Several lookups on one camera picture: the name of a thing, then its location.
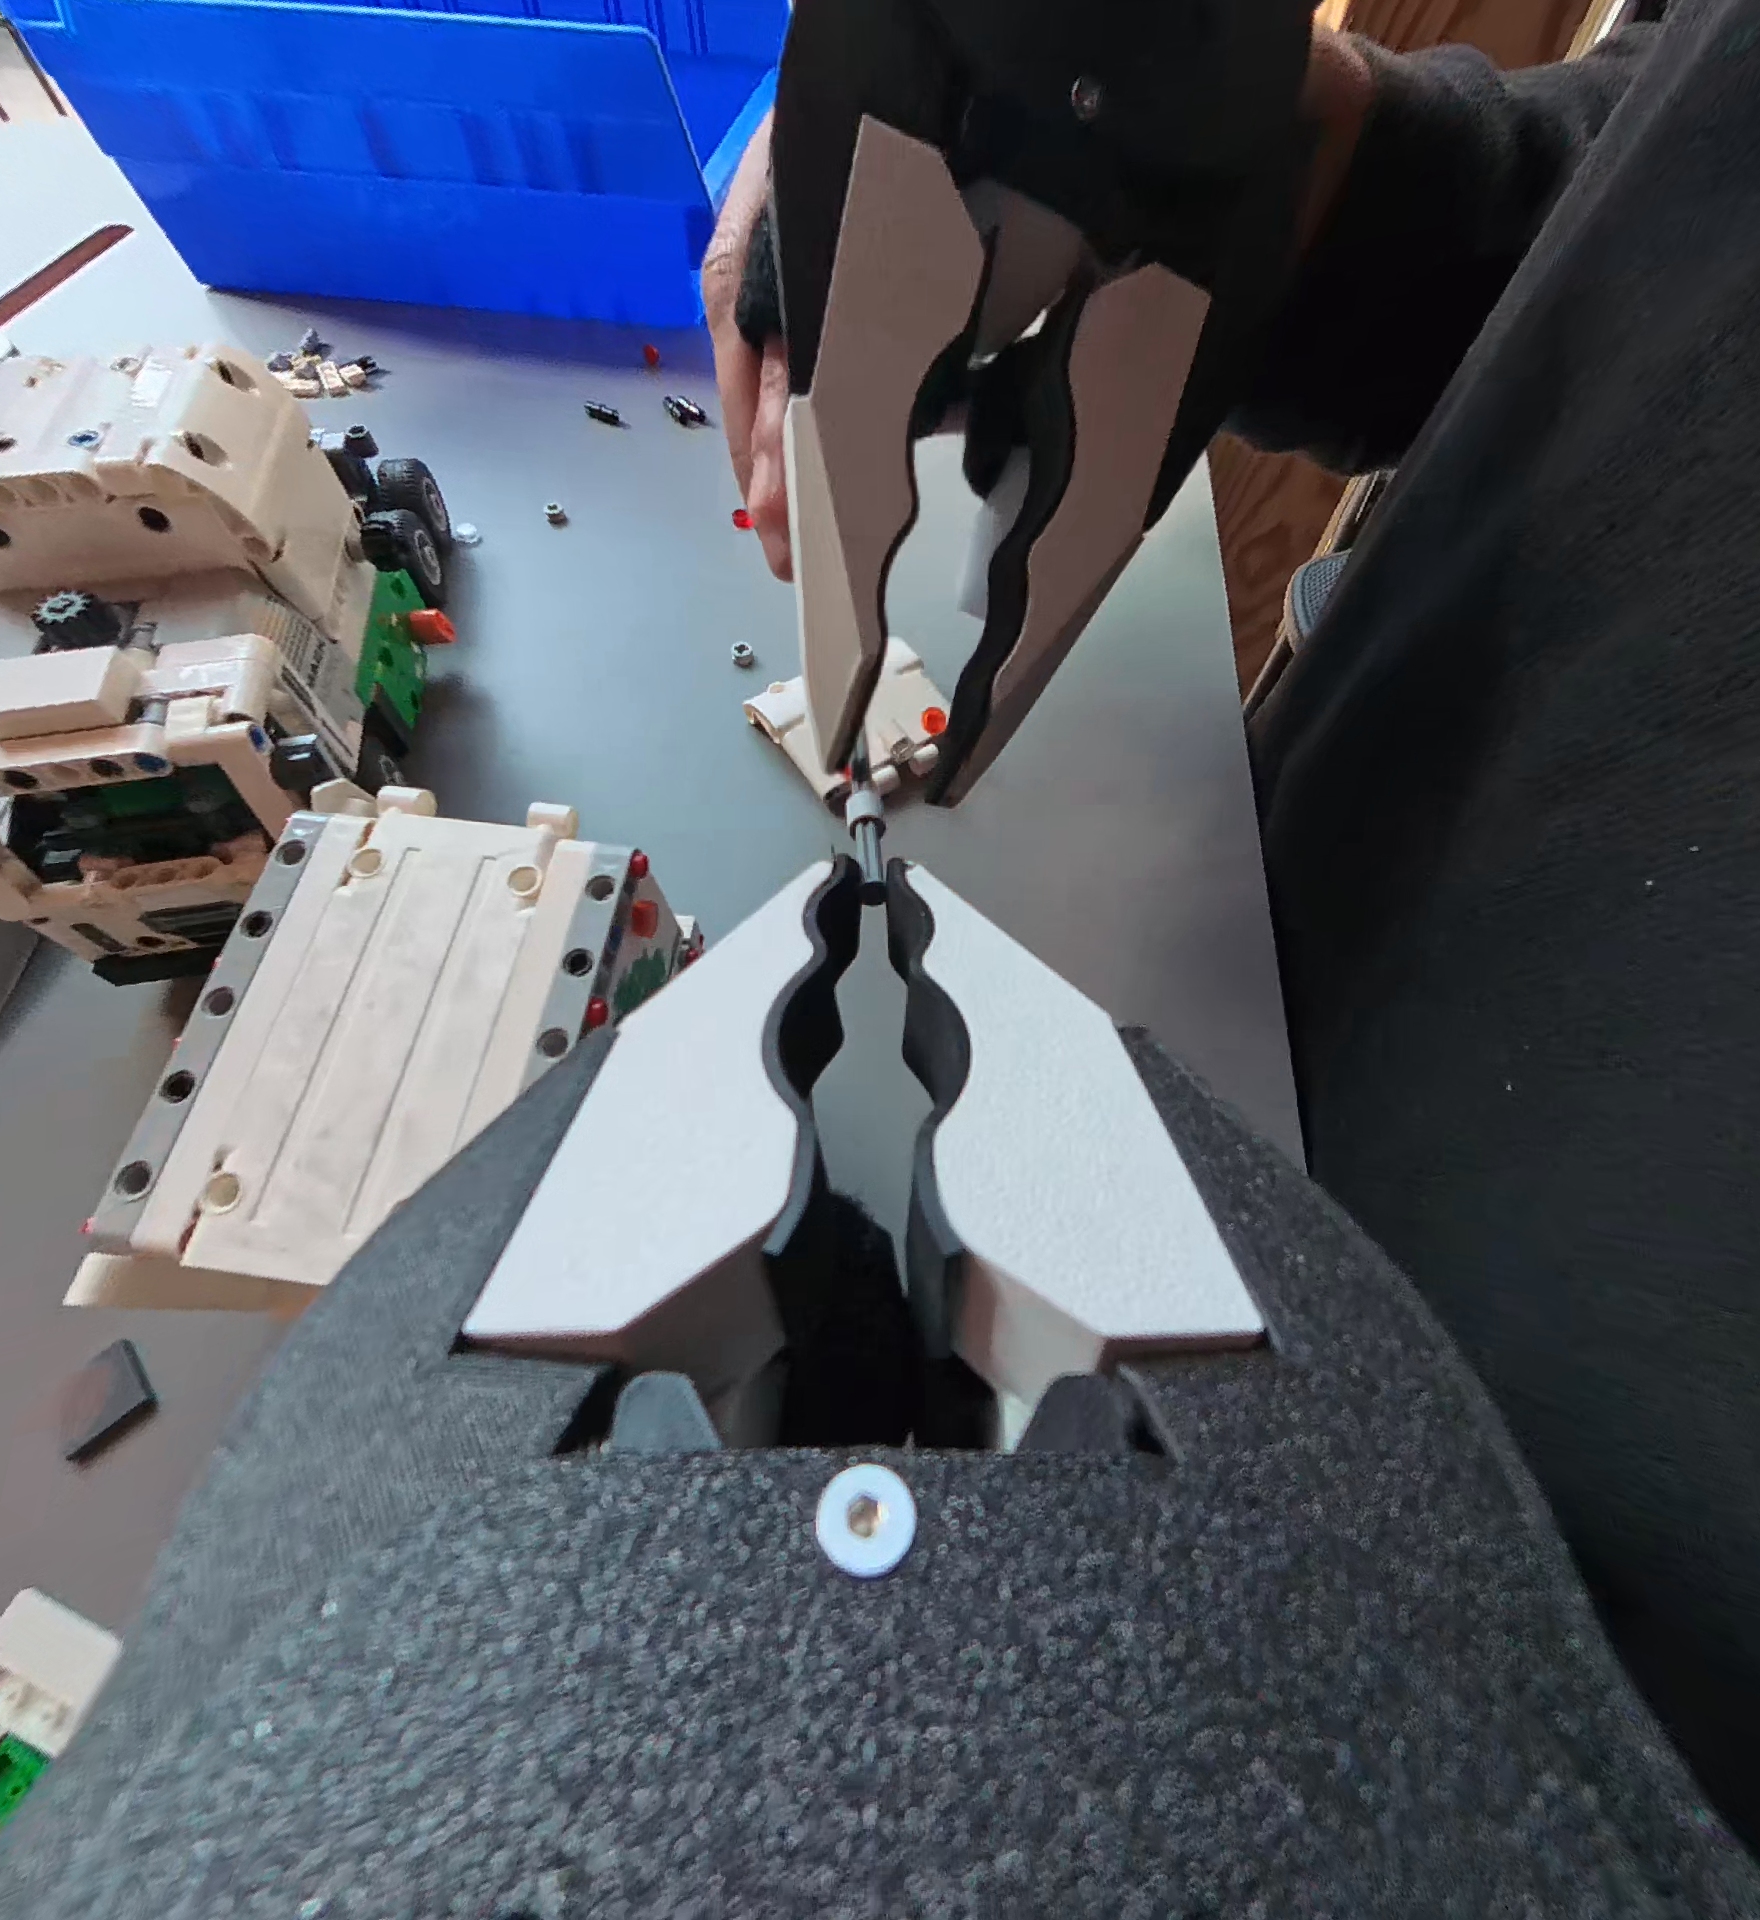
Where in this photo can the pile of small tan pieces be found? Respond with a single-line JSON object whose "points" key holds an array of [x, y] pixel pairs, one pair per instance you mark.
{"points": [[324, 376]]}

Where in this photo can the person's right forearm black sleeve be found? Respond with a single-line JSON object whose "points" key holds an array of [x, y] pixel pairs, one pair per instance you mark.
{"points": [[1419, 224]]}

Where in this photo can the dark grey lego axle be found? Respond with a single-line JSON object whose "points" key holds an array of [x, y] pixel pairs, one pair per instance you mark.
{"points": [[876, 877]]}

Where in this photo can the blue plastic bin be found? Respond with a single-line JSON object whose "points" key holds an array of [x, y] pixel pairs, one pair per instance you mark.
{"points": [[370, 149]]}

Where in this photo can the grey mesh shoe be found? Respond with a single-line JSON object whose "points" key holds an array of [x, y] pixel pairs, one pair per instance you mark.
{"points": [[1318, 599]]}

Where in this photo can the white lego container box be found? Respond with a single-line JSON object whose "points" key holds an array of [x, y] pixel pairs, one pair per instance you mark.
{"points": [[370, 1020]]}

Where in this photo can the small white green lego assembly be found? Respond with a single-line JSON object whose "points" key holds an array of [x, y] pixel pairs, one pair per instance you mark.
{"points": [[40, 1664]]}

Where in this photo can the white curved lego panel assembly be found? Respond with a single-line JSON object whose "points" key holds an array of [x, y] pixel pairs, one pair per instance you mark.
{"points": [[783, 720]]}

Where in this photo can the white green lego truck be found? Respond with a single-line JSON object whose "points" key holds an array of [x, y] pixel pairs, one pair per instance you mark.
{"points": [[116, 451]]}

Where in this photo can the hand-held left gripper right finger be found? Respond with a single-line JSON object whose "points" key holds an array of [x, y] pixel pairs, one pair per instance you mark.
{"points": [[1090, 1185]]}

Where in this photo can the person's right hand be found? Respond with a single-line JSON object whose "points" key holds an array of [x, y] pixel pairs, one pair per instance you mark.
{"points": [[745, 406]]}

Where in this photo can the light grey lego connector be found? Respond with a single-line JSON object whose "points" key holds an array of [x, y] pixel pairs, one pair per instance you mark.
{"points": [[867, 811]]}

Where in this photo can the black lego tile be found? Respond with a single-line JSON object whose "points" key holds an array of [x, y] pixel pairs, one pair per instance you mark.
{"points": [[107, 1403]]}

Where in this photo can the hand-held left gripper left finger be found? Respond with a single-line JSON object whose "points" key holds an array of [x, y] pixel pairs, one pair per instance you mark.
{"points": [[656, 1185]]}

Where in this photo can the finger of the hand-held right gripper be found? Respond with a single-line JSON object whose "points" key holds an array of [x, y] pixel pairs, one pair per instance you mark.
{"points": [[1106, 451], [857, 376]]}

